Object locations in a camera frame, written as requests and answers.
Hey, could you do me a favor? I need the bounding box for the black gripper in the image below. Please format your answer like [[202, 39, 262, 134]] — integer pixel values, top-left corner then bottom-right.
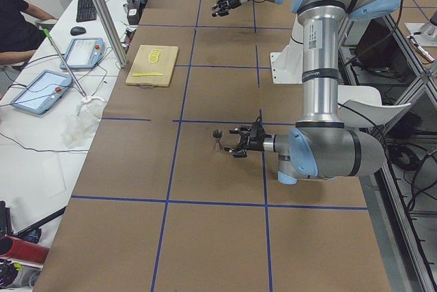
[[212, 0, 242, 17], [223, 121, 266, 158]]

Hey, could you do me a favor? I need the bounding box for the steel double jigger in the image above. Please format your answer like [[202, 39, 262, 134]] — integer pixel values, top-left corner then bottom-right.
[[212, 129, 223, 151]]

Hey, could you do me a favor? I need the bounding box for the bamboo cutting board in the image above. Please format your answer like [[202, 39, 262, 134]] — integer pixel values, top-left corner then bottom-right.
[[126, 45, 179, 87]]

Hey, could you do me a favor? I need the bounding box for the yellow plastic knife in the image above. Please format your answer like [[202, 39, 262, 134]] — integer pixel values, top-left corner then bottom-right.
[[132, 72, 164, 77]]

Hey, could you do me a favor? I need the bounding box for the white plastic chair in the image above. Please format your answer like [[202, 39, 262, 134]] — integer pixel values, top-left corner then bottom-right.
[[338, 85, 411, 128]]

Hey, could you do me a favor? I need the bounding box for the black keyboard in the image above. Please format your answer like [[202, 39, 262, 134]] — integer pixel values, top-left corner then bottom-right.
[[76, 0, 97, 23]]

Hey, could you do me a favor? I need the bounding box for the blue teach pendant far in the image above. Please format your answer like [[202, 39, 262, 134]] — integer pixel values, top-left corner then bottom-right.
[[64, 38, 105, 70]]

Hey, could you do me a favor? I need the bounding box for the blue teach pendant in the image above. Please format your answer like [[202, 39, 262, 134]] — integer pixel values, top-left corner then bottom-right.
[[64, 38, 105, 70], [10, 70, 73, 115]]

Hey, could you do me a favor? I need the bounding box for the black computer mouse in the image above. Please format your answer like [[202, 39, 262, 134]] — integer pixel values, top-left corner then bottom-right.
[[70, 26, 87, 36]]

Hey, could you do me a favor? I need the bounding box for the crumpled white tissue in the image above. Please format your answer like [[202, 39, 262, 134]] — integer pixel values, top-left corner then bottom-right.
[[61, 96, 106, 147]]

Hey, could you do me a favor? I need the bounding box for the long metal rod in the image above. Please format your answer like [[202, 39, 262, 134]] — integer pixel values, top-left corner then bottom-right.
[[42, 29, 91, 104]]

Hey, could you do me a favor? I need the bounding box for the blue teach pendant near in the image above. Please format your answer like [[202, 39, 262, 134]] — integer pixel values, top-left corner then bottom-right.
[[10, 70, 73, 115]]

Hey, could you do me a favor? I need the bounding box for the seated man black shirt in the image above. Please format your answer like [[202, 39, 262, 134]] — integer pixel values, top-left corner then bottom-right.
[[1, 0, 55, 65]]

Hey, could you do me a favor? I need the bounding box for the red cylinder bottle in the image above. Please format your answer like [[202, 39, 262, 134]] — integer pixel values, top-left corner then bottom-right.
[[1, 236, 49, 265]]

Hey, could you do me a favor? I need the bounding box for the aluminium frame post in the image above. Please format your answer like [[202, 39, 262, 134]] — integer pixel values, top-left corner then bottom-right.
[[92, 0, 127, 68]]

